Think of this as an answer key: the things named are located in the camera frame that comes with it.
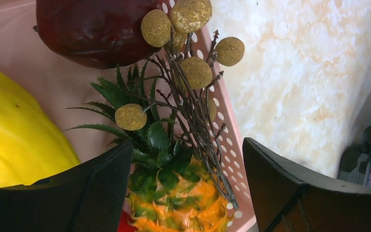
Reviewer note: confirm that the yellow banana bunch toy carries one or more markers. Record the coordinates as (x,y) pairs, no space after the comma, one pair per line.
(32,147)

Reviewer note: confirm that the red apple toy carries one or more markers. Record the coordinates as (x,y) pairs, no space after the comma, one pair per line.
(125,223)

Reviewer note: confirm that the tan longan fruit cluster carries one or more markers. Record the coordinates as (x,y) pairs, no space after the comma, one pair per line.
(189,78)

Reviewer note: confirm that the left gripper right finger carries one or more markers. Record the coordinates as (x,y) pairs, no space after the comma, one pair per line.
(288,197)

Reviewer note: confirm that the orange spiky fruit toy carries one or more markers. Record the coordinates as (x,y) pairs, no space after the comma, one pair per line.
(170,190)

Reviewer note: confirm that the pink plastic food basket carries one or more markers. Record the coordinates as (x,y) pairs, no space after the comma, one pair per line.
(61,86)

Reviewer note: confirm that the black poker chip case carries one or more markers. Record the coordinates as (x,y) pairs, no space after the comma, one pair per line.
(355,163)

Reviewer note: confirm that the dark red plum toy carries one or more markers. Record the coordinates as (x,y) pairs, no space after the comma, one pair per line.
(98,34)

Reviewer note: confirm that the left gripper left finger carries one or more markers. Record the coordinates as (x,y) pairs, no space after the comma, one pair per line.
(86,198)

